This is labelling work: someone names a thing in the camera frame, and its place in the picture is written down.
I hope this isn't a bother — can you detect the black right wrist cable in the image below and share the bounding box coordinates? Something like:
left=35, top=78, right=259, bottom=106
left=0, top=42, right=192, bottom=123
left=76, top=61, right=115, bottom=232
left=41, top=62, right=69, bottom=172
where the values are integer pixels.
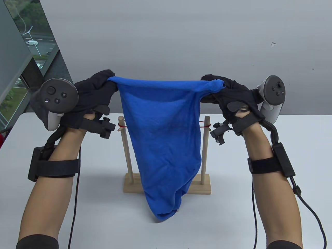
left=251, top=176, right=327, bottom=249

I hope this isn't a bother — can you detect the dark grey controller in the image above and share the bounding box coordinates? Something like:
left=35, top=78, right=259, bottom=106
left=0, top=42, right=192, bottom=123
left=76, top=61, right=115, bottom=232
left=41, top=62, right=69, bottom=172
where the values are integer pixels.
left=257, top=75, right=286, bottom=124
left=30, top=78, right=79, bottom=131

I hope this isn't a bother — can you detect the glass window with street view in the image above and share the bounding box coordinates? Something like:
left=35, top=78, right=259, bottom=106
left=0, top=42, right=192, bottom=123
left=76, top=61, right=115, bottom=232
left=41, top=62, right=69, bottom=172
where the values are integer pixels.
left=0, top=0, right=74, bottom=130

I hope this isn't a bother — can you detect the person's left forearm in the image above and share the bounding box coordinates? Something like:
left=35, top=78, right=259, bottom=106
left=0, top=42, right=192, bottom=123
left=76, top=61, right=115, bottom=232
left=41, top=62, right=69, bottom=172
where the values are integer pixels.
left=16, top=114, right=95, bottom=249

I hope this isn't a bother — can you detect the red elastic cord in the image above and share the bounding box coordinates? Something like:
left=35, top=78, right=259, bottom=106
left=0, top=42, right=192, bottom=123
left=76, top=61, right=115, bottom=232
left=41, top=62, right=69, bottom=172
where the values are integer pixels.
left=118, top=120, right=211, bottom=129

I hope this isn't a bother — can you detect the blue towel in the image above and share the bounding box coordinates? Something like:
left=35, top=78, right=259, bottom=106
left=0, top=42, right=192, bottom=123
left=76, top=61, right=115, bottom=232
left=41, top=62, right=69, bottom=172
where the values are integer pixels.
left=107, top=76, right=225, bottom=223

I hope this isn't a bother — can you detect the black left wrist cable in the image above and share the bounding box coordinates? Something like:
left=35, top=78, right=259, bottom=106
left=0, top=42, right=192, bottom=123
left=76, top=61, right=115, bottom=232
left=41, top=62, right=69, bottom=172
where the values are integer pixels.
left=43, top=126, right=81, bottom=249

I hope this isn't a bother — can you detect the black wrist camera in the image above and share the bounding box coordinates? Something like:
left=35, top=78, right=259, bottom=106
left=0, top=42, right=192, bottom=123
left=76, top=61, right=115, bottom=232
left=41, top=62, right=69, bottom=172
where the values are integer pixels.
left=80, top=117, right=116, bottom=139
left=210, top=114, right=262, bottom=146

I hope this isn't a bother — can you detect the wooden rack with posts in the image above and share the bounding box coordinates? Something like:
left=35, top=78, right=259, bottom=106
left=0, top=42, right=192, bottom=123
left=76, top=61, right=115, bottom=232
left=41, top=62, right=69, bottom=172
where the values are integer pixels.
left=117, top=116, right=212, bottom=195

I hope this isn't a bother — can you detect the person's right forearm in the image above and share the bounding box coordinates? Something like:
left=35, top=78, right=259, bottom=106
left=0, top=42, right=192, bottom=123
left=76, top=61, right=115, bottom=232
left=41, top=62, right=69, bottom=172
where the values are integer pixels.
left=243, top=121, right=303, bottom=249

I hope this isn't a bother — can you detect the black left wrist strap box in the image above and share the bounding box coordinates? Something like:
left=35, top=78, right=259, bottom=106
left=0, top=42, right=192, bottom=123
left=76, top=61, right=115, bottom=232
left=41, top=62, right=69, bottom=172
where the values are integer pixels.
left=27, top=147, right=80, bottom=182

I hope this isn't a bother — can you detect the black right wrist strap box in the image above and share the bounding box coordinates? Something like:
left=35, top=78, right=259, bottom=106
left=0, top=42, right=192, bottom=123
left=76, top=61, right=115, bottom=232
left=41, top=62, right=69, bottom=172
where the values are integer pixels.
left=247, top=143, right=296, bottom=178

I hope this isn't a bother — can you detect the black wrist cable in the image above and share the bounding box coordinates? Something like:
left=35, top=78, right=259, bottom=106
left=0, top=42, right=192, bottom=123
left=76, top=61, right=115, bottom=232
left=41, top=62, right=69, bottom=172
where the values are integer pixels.
left=43, top=126, right=81, bottom=249
left=251, top=176, right=327, bottom=249

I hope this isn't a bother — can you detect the black wrist strap box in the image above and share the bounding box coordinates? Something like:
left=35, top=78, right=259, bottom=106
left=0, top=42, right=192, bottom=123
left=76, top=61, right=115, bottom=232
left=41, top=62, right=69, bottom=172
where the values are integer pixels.
left=27, top=147, right=80, bottom=182
left=247, top=143, right=296, bottom=178

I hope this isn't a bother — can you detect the frosted glass panel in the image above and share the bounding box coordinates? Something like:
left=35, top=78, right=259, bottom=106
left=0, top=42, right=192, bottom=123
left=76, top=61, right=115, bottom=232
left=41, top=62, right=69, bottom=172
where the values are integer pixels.
left=0, top=0, right=35, bottom=104

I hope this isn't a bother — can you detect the person's right hand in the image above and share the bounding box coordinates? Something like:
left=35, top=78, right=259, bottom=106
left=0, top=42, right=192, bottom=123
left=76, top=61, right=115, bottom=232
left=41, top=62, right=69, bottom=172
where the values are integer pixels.
left=200, top=74, right=265, bottom=123

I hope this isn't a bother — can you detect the dark grey right controller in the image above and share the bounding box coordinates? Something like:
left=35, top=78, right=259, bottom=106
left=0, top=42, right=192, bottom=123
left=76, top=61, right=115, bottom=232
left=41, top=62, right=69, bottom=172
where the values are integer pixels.
left=257, top=75, right=286, bottom=124

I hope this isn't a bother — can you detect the dark grey left controller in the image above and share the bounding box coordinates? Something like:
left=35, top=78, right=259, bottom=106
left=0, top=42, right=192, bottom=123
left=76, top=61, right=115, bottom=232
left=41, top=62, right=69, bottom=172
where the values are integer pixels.
left=30, top=78, right=79, bottom=131

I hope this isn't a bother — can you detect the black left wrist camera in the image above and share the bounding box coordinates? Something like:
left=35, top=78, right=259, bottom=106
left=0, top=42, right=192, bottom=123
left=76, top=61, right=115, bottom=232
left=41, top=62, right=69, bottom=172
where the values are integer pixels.
left=80, top=117, right=116, bottom=139

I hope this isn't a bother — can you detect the person's left hand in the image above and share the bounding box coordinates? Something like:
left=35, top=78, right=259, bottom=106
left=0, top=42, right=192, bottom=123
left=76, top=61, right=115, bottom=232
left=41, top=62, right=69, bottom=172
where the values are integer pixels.
left=61, top=69, right=119, bottom=129

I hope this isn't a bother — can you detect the dark grey window pillar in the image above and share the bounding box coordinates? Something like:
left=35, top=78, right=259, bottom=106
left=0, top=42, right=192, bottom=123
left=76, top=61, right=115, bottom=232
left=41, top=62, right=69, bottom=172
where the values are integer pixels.
left=21, top=58, right=47, bottom=90

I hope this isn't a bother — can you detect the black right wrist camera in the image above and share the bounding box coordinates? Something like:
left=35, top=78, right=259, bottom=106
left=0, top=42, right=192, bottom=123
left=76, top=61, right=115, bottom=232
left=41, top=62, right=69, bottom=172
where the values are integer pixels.
left=210, top=114, right=262, bottom=146

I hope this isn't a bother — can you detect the red chair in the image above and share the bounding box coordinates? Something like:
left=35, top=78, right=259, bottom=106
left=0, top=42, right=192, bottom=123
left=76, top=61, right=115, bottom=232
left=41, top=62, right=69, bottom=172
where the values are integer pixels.
left=0, top=128, right=11, bottom=150

